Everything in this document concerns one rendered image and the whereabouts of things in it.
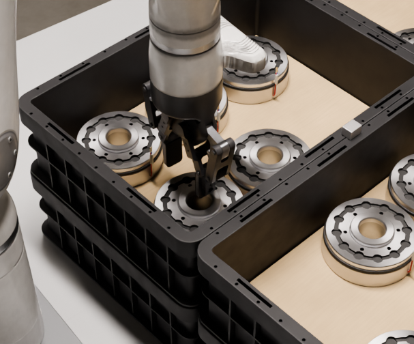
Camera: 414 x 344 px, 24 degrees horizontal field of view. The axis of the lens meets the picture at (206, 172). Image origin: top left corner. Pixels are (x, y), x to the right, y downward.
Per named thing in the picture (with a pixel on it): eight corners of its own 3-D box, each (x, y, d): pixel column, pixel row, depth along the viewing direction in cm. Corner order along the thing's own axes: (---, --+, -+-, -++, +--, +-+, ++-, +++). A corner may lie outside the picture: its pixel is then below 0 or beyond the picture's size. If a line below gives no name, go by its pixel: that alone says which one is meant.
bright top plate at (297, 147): (271, 206, 111) (271, 202, 111) (208, 160, 116) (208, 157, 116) (330, 162, 116) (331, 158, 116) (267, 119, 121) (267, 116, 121)
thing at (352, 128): (350, 140, 108) (351, 132, 107) (340, 134, 109) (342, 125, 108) (361, 132, 109) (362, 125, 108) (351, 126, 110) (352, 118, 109)
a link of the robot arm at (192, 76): (271, 67, 102) (273, 18, 98) (183, 112, 98) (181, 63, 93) (216, 24, 107) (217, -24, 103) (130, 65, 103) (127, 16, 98)
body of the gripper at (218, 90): (131, 61, 102) (137, 127, 109) (181, 105, 97) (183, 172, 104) (190, 33, 105) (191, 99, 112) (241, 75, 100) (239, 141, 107)
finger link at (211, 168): (210, 145, 102) (200, 173, 107) (220, 159, 101) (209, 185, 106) (230, 134, 103) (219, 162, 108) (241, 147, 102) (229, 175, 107)
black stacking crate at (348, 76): (189, 319, 106) (188, 251, 98) (26, 174, 121) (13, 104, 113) (422, 143, 125) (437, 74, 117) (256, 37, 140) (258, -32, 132)
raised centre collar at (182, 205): (194, 226, 108) (194, 223, 108) (168, 200, 111) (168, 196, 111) (230, 207, 111) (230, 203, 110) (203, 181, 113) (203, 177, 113)
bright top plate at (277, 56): (243, 98, 124) (243, 95, 124) (194, 58, 130) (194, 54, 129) (303, 67, 128) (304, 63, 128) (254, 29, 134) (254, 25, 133)
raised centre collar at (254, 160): (270, 179, 113) (271, 175, 113) (239, 158, 116) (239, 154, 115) (299, 158, 116) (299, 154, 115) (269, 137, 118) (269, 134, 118)
